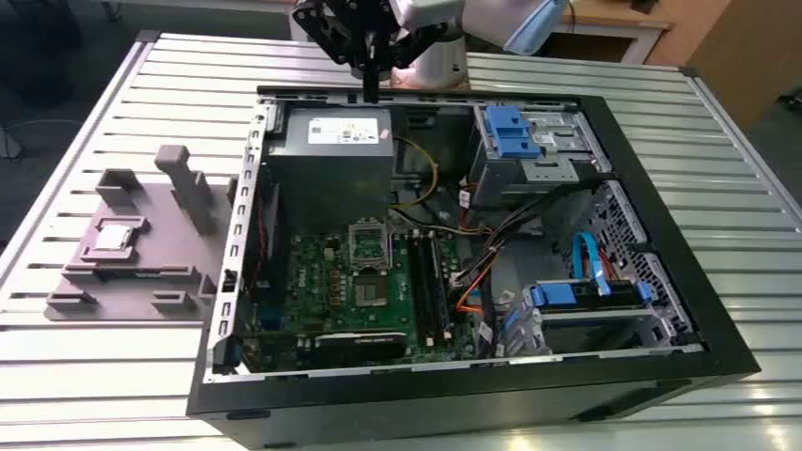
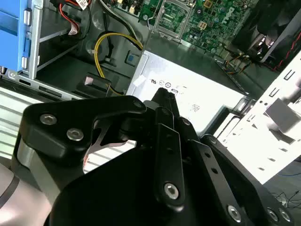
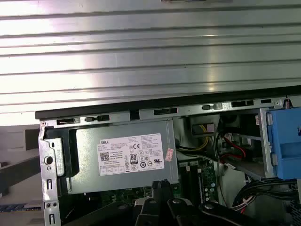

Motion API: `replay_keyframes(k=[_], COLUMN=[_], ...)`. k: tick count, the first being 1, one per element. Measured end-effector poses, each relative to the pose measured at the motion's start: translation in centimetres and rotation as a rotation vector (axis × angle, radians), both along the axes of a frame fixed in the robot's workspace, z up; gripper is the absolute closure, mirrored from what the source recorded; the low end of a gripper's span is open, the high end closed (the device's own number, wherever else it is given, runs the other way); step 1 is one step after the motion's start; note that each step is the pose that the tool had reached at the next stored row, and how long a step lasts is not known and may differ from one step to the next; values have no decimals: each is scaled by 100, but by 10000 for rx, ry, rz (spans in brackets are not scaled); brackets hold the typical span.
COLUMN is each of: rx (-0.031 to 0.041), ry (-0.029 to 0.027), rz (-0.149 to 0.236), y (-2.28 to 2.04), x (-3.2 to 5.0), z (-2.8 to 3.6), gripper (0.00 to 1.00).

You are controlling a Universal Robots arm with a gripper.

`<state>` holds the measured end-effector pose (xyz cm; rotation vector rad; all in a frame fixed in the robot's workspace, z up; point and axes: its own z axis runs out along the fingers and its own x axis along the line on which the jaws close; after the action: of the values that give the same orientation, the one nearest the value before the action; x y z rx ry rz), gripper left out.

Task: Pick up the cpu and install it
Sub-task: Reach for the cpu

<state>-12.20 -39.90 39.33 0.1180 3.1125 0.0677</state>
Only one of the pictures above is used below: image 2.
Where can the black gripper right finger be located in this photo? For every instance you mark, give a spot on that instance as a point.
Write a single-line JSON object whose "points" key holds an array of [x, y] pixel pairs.
{"points": [[218, 188]]}

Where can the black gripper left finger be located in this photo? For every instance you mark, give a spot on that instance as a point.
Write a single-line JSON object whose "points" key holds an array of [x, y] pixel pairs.
{"points": [[105, 106]]}

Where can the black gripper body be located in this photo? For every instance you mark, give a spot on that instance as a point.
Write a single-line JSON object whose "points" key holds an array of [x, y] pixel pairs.
{"points": [[117, 193]]}

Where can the metal socket cover frame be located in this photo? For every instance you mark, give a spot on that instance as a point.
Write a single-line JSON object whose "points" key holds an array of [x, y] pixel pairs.
{"points": [[161, 15]]}

